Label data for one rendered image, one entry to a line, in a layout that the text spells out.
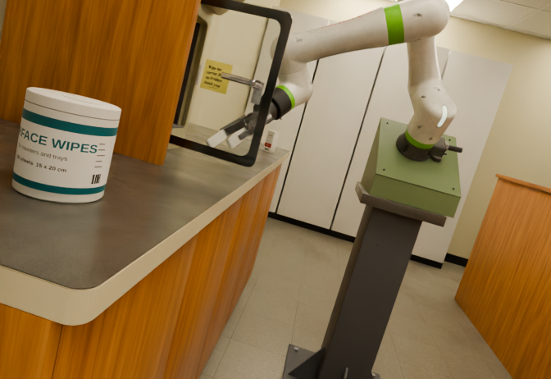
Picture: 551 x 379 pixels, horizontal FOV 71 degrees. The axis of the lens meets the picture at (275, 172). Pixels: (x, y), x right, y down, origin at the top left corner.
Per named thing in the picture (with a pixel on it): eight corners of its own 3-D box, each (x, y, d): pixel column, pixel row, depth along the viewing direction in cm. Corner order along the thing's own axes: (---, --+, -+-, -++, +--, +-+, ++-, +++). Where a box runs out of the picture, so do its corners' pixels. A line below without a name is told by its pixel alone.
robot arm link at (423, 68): (439, 84, 160) (431, -45, 122) (448, 110, 150) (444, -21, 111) (406, 91, 164) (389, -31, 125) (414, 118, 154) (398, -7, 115)
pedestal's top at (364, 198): (423, 209, 175) (425, 201, 175) (443, 227, 144) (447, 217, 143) (354, 189, 178) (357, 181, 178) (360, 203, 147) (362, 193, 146)
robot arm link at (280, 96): (296, 113, 125) (278, 116, 132) (282, 80, 120) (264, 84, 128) (284, 122, 122) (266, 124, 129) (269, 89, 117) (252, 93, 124)
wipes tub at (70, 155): (-13, 184, 55) (3, 81, 53) (51, 173, 68) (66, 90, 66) (70, 211, 54) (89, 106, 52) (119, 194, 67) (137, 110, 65)
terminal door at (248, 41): (152, 137, 107) (185, -10, 101) (253, 169, 100) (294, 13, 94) (151, 137, 106) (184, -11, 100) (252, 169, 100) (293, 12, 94)
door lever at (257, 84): (226, 82, 99) (229, 72, 99) (260, 91, 97) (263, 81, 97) (218, 79, 94) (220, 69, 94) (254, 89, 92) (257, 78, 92)
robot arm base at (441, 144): (455, 144, 162) (462, 134, 157) (460, 171, 153) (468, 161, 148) (395, 130, 162) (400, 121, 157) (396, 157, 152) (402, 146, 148)
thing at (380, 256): (378, 376, 196) (435, 210, 182) (393, 455, 149) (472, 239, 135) (288, 345, 201) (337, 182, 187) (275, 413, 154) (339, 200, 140)
